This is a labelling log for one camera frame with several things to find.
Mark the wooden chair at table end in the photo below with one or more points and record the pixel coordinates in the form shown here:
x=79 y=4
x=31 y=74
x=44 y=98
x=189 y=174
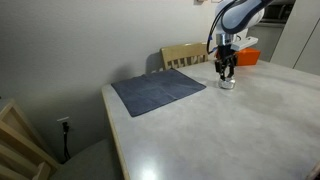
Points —
x=23 y=154

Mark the dark blue cloth mat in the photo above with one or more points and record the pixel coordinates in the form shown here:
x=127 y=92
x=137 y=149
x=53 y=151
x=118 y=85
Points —
x=150 y=91

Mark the orange cardboard box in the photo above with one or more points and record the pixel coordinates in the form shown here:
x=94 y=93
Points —
x=247 y=56

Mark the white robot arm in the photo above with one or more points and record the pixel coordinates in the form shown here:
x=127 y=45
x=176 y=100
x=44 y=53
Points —
x=232 y=17

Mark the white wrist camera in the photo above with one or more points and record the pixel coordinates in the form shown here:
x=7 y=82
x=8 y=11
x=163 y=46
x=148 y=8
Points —
x=242 y=44

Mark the wooden chair by wall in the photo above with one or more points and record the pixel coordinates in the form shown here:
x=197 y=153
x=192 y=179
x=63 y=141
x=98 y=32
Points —
x=178 y=56

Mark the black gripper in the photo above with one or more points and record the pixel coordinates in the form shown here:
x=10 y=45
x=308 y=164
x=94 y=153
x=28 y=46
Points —
x=225 y=58

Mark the silver candle jar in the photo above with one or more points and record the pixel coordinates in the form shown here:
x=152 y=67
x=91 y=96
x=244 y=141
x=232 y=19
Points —
x=226 y=85

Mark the wall power outlet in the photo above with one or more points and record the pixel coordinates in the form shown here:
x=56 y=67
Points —
x=66 y=120

